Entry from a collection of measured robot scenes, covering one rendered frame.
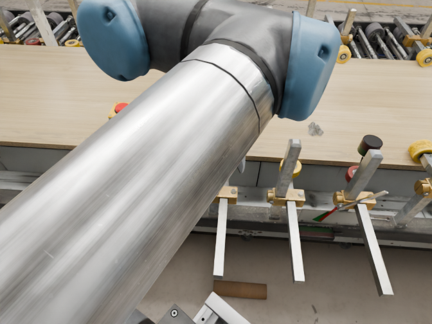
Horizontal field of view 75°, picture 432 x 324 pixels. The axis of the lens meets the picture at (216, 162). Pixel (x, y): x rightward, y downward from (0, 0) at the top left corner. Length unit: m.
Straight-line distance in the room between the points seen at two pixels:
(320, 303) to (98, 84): 1.70
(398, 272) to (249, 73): 2.02
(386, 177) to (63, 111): 1.49
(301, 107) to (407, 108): 1.41
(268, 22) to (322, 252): 1.85
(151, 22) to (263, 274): 1.71
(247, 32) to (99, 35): 0.13
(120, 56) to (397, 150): 1.22
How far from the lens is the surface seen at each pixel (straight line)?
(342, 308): 1.92
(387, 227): 1.36
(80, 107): 1.49
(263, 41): 0.20
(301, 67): 0.20
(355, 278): 2.01
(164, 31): 0.25
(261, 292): 1.74
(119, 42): 0.26
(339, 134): 1.32
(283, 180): 1.00
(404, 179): 1.50
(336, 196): 1.14
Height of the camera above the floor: 1.73
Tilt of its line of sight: 49 degrees down
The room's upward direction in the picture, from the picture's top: straight up
